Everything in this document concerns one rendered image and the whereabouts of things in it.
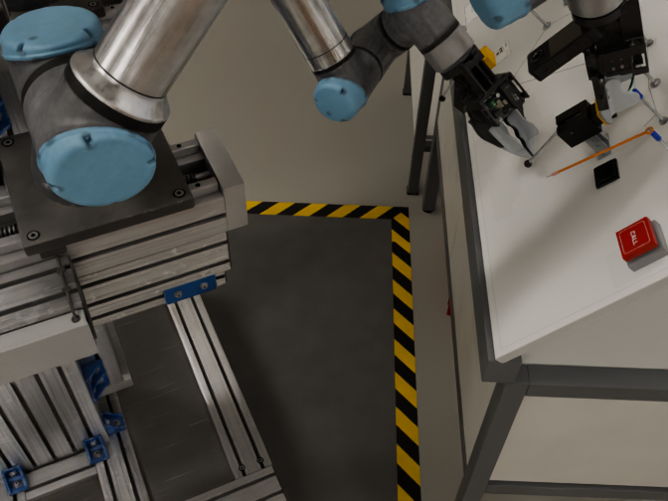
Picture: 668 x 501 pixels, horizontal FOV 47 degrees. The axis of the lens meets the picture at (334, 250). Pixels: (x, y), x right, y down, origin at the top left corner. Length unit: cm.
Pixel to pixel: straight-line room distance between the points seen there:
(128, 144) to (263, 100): 225
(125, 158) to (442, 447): 149
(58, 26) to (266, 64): 232
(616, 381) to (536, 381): 13
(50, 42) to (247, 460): 118
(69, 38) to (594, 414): 103
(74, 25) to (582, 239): 79
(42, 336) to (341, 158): 190
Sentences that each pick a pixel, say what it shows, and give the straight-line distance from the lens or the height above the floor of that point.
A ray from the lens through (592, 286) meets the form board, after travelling 120.
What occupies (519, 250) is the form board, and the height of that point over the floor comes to 93.
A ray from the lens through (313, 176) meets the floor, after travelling 274.
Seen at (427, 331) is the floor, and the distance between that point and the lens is 233.
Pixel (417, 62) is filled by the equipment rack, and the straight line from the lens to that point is 287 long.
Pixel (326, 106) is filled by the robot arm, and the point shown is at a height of 115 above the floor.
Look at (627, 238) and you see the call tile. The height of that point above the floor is 110.
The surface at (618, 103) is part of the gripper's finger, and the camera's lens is 123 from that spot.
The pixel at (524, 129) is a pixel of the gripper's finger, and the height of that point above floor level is 106.
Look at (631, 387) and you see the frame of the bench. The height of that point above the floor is 80.
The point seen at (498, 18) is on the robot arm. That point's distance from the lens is 102.
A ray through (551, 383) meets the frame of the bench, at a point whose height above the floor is 80.
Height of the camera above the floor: 190
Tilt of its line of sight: 49 degrees down
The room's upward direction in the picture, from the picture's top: 2 degrees clockwise
